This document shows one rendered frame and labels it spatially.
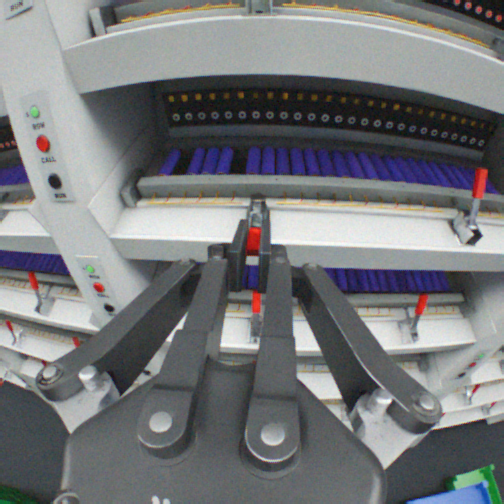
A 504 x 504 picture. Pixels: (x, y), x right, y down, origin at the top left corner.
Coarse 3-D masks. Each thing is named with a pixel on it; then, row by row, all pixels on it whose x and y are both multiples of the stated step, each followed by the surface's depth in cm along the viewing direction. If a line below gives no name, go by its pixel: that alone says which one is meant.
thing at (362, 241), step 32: (192, 128) 34; (224, 128) 34; (256, 128) 34; (288, 128) 33; (320, 128) 33; (128, 160) 29; (160, 160) 36; (128, 192) 27; (128, 224) 27; (160, 224) 27; (192, 224) 27; (224, 224) 27; (288, 224) 27; (320, 224) 27; (352, 224) 27; (384, 224) 27; (416, 224) 27; (480, 224) 27; (128, 256) 29; (160, 256) 29; (192, 256) 28; (288, 256) 27; (320, 256) 27; (352, 256) 26; (384, 256) 26; (416, 256) 25; (448, 256) 25; (480, 256) 24
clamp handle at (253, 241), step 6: (258, 210) 24; (252, 216) 24; (258, 216) 24; (252, 222) 23; (258, 222) 23; (252, 228) 22; (258, 228) 22; (252, 234) 21; (258, 234) 21; (252, 240) 20; (258, 240) 20; (246, 246) 19; (252, 246) 19; (258, 246) 19; (246, 252) 19; (252, 252) 19; (258, 252) 19
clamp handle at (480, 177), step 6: (480, 174) 21; (486, 174) 21; (474, 180) 22; (480, 180) 22; (474, 186) 22; (480, 186) 22; (474, 192) 22; (480, 192) 22; (474, 198) 23; (480, 198) 22; (474, 204) 23; (474, 210) 23; (474, 216) 23; (468, 222) 24; (474, 222) 23
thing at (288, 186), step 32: (160, 192) 29; (192, 192) 29; (224, 192) 29; (256, 192) 29; (288, 192) 28; (320, 192) 28; (352, 192) 28; (384, 192) 27; (416, 192) 27; (448, 192) 27
